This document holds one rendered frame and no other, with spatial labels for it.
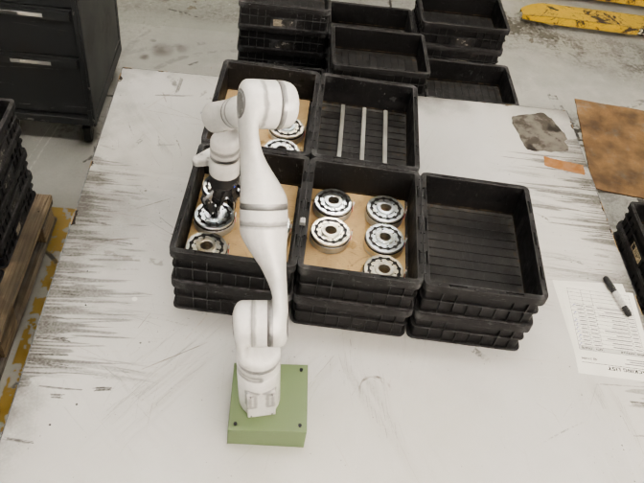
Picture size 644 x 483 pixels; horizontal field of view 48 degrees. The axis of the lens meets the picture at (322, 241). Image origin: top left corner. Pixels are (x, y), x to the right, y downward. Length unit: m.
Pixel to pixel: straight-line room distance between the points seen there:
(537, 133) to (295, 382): 1.37
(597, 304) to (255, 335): 1.10
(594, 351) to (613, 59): 2.92
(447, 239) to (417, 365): 0.36
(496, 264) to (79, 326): 1.07
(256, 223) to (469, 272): 0.74
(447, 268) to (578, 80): 2.67
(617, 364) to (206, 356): 1.06
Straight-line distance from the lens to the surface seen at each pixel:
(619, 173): 3.84
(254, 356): 1.46
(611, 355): 2.06
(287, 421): 1.63
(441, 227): 1.99
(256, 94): 1.33
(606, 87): 4.45
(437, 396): 1.81
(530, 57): 4.48
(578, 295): 2.15
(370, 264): 1.80
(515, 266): 1.96
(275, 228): 1.35
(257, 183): 1.34
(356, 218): 1.95
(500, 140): 2.56
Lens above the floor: 2.20
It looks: 47 degrees down
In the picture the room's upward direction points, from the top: 10 degrees clockwise
